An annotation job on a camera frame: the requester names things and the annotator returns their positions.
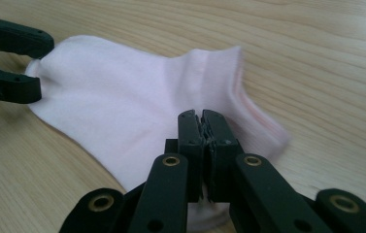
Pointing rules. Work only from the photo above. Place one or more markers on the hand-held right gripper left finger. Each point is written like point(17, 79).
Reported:
point(192, 145)

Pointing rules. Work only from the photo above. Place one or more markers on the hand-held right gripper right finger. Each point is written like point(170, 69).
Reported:
point(221, 152)

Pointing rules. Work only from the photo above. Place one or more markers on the pink sock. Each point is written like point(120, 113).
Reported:
point(122, 106)

